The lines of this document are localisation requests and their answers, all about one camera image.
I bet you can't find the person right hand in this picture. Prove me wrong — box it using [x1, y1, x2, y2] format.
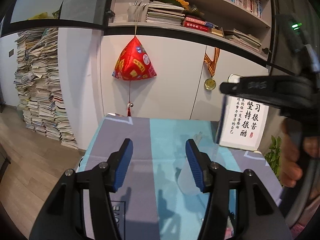
[279, 118, 319, 187]

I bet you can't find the frosted translucent pen cup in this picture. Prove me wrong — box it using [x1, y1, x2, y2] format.
[177, 132, 218, 196]

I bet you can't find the green potted plant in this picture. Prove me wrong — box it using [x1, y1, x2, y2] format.
[265, 135, 281, 179]

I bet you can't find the blue grey desk mat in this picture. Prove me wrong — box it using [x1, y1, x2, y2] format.
[78, 115, 281, 239]

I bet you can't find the framed calligraphy sign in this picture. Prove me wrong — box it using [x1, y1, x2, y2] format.
[219, 95, 268, 151]

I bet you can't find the gold medal with ribbon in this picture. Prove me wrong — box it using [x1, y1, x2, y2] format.
[203, 47, 220, 90]

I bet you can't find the bookshelf with books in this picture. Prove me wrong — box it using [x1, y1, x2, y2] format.
[111, 0, 272, 62]

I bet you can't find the red fabric zongzi ornament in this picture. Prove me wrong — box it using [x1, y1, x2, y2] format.
[112, 35, 157, 116]

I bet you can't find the stack of old books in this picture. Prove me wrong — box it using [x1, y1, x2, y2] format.
[14, 28, 78, 150]

